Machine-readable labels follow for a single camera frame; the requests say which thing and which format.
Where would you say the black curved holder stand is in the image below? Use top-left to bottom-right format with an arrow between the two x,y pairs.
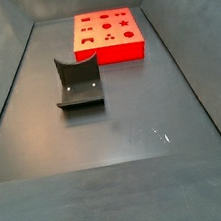
54,53 -> 105,110

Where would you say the red shape sorter block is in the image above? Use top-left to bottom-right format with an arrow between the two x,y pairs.
73,8 -> 145,65

